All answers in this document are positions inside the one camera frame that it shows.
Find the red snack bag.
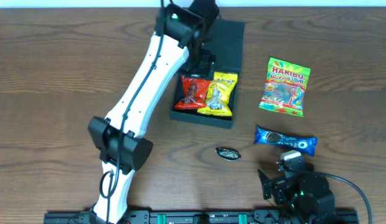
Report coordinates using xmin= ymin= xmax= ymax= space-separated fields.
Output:
xmin=174 ymin=75 xmax=210 ymax=110

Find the yellow snack bag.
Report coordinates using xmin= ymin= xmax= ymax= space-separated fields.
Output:
xmin=197 ymin=72 xmax=238 ymax=117

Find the green Haribo gummy bag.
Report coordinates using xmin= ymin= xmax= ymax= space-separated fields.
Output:
xmin=259 ymin=57 xmax=311 ymax=117

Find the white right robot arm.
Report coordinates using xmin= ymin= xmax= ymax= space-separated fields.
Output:
xmin=258 ymin=152 xmax=338 ymax=224

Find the blue Oreo cookie pack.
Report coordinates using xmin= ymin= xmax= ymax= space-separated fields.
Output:
xmin=254 ymin=126 xmax=318 ymax=157

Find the black open box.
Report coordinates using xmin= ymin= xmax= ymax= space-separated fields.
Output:
xmin=169 ymin=19 xmax=245 ymax=129

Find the small black candy wrapper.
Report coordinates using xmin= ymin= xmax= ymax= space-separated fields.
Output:
xmin=215 ymin=147 xmax=241 ymax=161

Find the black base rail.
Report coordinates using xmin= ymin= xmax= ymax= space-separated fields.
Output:
xmin=43 ymin=209 xmax=359 ymax=224

